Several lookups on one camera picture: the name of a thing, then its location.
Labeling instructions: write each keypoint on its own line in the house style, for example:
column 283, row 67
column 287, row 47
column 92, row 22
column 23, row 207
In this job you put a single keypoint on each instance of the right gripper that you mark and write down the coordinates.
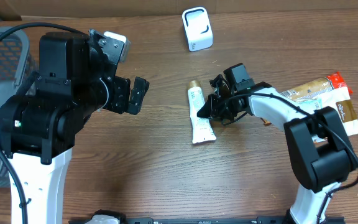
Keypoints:
column 221, row 100

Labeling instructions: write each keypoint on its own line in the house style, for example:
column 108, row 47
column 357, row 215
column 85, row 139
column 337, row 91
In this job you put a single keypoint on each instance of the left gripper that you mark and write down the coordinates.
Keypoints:
column 122, row 94

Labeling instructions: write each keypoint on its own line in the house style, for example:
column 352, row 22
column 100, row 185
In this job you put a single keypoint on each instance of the white tube gold cap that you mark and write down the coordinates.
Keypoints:
column 202, row 130

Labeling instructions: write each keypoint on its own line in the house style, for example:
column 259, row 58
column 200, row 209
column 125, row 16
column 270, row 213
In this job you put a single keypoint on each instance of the orange spaghetti package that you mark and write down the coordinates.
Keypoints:
column 316, row 87

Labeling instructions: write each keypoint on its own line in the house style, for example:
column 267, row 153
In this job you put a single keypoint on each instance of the beige brown snack pouch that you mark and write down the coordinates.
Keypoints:
column 340, row 100

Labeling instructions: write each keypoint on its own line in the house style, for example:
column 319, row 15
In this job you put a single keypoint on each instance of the teal snack packet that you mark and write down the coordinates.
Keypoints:
column 311, row 104

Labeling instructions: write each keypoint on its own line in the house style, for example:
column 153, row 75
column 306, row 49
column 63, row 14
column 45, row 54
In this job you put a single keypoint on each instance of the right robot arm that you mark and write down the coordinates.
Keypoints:
column 321, row 155

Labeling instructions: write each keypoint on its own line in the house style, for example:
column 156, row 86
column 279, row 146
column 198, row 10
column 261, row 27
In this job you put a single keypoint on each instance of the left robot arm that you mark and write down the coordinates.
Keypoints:
column 76, row 77

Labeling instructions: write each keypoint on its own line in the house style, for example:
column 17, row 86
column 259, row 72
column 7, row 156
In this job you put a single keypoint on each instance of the white barcode scanner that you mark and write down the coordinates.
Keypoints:
column 197, row 28

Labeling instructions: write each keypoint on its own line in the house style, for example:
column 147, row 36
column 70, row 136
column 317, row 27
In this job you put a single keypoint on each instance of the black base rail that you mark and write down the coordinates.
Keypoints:
column 107, row 216

